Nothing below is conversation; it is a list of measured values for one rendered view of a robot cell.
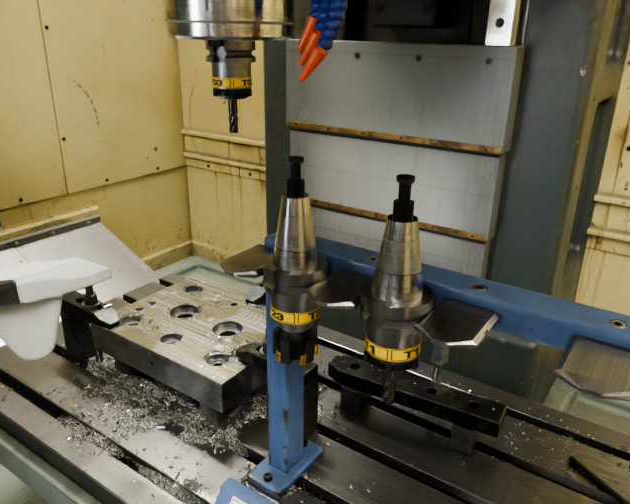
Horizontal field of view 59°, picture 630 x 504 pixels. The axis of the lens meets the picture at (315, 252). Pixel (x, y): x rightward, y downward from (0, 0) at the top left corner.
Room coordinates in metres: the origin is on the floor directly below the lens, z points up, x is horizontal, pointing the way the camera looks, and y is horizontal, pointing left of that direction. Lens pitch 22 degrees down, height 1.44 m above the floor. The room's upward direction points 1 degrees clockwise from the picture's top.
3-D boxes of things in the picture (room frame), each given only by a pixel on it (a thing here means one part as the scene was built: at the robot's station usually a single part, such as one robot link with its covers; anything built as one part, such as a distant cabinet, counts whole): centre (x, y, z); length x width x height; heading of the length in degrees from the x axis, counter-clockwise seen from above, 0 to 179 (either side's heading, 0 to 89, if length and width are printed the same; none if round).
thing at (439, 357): (0.71, -0.19, 0.96); 0.03 x 0.03 x 0.13
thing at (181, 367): (0.81, 0.18, 0.97); 0.29 x 0.23 x 0.05; 56
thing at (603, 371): (0.34, -0.21, 1.21); 0.07 x 0.05 x 0.01; 146
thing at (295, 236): (0.50, 0.02, 1.26); 0.04 x 0.04 x 0.07
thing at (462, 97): (1.12, -0.14, 1.16); 0.48 x 0.05 x 0.51; 56
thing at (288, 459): (0.58, 0.03, 1.05); 0.10 x 0.05 x 0.30; 146
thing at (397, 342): (0.44, -0.07, 1.19); 0.05 x 0.05 x 0.03
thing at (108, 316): (0.82, 0.37, 0.97); 0.13 x 0.03 x 0.15; 56
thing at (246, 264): (0.53, 0.06, 1.21); 0.07 x 0.05 x 0.01; 146
